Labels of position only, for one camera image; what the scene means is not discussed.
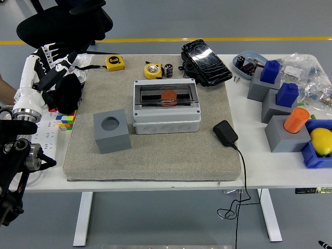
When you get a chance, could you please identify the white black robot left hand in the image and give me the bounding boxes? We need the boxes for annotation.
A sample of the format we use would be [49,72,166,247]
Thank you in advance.
[12,42,78,114]

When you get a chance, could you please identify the orange cylinder battery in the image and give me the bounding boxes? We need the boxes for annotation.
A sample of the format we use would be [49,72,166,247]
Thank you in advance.
[283,107,311,134]
[160,89,178,107]

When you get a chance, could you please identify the grey junction box with lid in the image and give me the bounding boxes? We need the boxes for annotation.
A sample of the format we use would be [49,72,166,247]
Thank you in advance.
[132,78,202,135]

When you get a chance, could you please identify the black cloth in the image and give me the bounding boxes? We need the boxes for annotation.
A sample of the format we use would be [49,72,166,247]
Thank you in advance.
[41,74,82,115]

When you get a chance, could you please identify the black office chair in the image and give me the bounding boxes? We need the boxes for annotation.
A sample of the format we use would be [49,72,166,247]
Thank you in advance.
[16,0,114,54]

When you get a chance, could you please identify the table control panel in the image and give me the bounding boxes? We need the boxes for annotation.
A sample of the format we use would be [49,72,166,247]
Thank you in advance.
[295,187,332,195]

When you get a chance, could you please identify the Rubik's cube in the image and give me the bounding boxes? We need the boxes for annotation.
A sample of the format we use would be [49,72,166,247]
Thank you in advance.
[56,110,78,131]

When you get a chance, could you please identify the clear bag with packages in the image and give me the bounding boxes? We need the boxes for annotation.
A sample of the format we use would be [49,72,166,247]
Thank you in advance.
[68,53,93,85]

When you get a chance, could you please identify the white table leg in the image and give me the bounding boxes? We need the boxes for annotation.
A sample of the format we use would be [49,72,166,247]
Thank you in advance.
[73,191,93,247]
[256,188,283,243]

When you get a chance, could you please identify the white power strip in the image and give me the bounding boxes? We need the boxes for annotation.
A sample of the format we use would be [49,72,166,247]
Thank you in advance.
[31,112,62,182]

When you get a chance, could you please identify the blue plastic bin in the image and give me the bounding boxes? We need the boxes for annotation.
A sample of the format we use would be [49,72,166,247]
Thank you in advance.
[300,119,332,169]

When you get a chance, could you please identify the yellow lemon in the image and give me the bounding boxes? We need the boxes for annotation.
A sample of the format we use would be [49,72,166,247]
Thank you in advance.
[310,128,332,157]

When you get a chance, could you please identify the grey holder block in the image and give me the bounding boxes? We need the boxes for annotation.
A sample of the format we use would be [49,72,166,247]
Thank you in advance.
[92,108,132,155]
[246,67,282,102]
[261,88,298,124]
[264,115,312,153]

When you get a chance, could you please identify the round yellow tape measure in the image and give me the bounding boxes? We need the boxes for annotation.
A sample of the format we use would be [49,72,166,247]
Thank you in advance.
[144,62,164,80]

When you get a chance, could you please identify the black power adapter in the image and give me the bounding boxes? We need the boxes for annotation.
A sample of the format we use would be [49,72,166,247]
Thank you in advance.
[212,119,239,147]

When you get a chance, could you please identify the clear bag of parts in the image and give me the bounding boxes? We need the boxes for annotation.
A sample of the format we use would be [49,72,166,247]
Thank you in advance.
[279,52,325,85]
[298,80,332,109]

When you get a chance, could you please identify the blue bottle-shaped block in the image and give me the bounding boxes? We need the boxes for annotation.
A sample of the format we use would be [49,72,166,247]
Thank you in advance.
[275,82,299,108]
[260,60,281,84]

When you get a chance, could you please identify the grey-brown mat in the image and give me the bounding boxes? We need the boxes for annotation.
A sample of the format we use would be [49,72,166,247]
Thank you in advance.
[63,54,242,182]

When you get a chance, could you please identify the glossy black case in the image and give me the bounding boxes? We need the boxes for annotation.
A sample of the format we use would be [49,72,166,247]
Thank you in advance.
[178,38,233,87]

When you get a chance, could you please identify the brown electronic components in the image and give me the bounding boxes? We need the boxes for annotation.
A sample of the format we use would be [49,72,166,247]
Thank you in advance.
[241,63,256,75]

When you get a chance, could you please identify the light blue tray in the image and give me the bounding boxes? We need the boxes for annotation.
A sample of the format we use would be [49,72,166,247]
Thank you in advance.
[232,50,269,80]

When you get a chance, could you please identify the yellow tape measure with strap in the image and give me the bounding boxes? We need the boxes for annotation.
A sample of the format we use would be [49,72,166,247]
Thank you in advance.
[74,54,126,72]

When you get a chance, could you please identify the black adapter cord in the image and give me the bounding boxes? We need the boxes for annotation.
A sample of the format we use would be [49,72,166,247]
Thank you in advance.
[216,144,261,249]

